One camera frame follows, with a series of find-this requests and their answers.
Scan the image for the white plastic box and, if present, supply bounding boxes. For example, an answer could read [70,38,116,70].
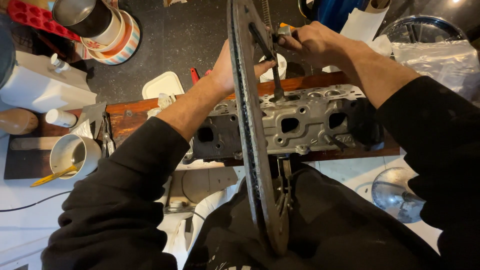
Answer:
[0,50,98,113]

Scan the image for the large metal valve spring compressor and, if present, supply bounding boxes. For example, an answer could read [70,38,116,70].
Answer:
[226,0,294,258]

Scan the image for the person's right hand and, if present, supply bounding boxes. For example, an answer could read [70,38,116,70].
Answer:
[277,20,361,71]

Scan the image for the steel cooking pot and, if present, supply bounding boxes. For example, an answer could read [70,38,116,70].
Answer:
[51,0,113,38]

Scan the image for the black cable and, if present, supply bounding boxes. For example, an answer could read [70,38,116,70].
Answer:
[0,190,73,213]

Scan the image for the brown wooden bench plank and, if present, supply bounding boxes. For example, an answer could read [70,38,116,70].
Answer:
[4,71,401,181]

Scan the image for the white cup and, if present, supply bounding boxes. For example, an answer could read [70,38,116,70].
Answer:
[49,133,102,180]

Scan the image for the small white nozzle bottle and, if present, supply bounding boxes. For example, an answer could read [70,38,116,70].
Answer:
[50,53,72,74]

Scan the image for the grey aluminium cylinder head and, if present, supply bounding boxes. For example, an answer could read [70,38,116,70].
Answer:
[182,84,386,166]

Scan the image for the clear plastic bag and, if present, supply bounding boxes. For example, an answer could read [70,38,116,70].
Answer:
[391,39,480,104]

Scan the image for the crumpled clear plastic wrap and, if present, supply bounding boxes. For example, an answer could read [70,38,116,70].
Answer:
[146,92,177,119]

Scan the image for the red handled tool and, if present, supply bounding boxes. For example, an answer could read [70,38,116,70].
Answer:
[189,67,213,86]

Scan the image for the white paper sheet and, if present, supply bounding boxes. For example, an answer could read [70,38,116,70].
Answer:
[322,7,393,74]

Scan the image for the person's black hoodie body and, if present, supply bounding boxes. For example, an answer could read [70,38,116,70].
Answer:
[183,161,441,270]

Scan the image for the striped pastel bowl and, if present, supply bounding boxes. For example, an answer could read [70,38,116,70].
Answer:
[87,10,141,66]

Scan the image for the person's left hand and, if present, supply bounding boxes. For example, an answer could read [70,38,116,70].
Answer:
[209,39,277,99]

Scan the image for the orange grey tool handle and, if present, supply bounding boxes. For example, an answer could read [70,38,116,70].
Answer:
[277,22,298,37]

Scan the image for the blue container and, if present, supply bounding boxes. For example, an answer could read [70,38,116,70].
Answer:
[314,0,371,24]

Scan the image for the white flower print bowl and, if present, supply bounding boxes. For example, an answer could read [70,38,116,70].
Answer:
[80,7,127,53]

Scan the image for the red silicone mould tray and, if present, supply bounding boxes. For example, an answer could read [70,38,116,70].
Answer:
[7,0,82,42]

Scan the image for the shiny chrome bowl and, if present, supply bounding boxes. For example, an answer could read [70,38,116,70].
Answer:
[371,167,427,224]

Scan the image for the yellow handled brush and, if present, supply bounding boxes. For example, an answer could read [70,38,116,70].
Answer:
[30,161,82,188]

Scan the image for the white plastic container lid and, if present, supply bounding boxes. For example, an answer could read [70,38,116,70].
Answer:
[141,71,185,100]

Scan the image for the brown cardboard tube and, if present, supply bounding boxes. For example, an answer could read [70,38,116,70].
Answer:
[365,0,391,14]

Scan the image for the white cylindrical tub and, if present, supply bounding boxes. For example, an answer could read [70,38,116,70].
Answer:
[259,52,288,83]

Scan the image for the chrome wheel rim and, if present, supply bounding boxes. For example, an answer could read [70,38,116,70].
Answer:
[379,15,468,45]

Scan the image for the grey sheet of sandpaper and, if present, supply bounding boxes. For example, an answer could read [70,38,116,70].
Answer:
[69,101,108,140]

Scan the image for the grey metal pliers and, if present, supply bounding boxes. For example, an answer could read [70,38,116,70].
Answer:
[100,112,117,159]

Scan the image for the white plastic bottle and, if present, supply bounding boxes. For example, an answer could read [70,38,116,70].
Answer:
[45,108,78,128]

